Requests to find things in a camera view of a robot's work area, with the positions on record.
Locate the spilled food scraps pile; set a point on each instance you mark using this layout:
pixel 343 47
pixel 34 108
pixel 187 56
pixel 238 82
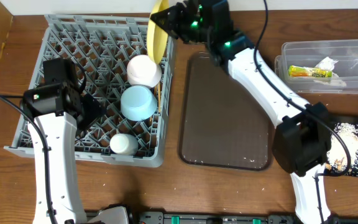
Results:
pixel 337 159

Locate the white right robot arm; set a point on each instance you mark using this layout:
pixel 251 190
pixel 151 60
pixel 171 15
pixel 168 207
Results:
pixel 302 140

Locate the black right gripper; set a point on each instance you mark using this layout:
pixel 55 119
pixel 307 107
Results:
pixel 173 22

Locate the grey dishwasher rack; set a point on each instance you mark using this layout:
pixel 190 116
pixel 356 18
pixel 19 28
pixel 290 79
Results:
pixel 103 46

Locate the green snack bar wrapper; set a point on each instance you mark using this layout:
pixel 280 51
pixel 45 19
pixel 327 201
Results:
pixel 295 71

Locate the dark brown serving tray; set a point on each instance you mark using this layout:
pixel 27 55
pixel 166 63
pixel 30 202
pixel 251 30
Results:
pixel 221 125

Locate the yellow plate with crumbs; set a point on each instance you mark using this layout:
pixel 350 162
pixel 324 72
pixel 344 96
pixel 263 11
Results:
pixel 156 37

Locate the black waste bin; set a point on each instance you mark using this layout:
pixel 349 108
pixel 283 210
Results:
pixel 344 119

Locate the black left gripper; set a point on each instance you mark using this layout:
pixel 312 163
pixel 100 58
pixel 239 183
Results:
pixel 89 109

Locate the wooden chopstick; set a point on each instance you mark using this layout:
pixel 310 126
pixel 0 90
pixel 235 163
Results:
pixel 156 96
pixel 159 97

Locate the light blue bowl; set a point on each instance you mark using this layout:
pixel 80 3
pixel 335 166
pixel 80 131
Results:
pixel 138 103

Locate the cream white cup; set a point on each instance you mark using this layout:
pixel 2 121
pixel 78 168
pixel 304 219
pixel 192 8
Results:
pixel 124 144

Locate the clear plastic waste bin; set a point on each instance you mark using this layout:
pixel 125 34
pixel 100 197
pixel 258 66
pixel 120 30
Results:
pixel 340 57

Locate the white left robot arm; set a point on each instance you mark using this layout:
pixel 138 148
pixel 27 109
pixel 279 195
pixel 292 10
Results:
pixel 53 138

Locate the white tissue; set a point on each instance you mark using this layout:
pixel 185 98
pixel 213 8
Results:
pixel 328 64

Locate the pink bowl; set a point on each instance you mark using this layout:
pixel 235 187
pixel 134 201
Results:
pixel 141 70

